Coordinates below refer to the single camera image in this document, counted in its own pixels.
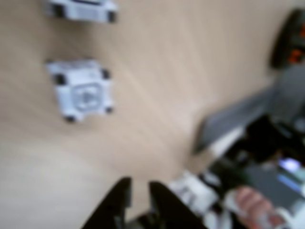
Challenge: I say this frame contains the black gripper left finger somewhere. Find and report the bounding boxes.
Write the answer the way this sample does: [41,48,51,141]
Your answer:
[80,176,132,229]

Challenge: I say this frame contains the white cube stacked-layers symbol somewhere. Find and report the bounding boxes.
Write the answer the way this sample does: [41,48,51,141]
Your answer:
[45,58,117,124]

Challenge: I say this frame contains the black device orange marks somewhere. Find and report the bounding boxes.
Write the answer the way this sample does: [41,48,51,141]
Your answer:
[270,8,305,70]

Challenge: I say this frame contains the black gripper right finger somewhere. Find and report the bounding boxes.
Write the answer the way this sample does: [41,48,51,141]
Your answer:
[149,181,209,229]

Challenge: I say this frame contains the white leader arm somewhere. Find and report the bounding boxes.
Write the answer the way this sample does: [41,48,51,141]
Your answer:
[168,170,296,229]

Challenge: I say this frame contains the person's hand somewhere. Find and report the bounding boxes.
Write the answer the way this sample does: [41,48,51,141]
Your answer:
[234,185,285,228]

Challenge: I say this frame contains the grey laptop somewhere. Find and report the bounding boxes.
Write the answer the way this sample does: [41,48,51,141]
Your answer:
[192,65,305,156]

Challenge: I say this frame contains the white cube crossed-lines symbol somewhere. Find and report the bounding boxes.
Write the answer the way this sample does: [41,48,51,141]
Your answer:
[45,0,119,24]

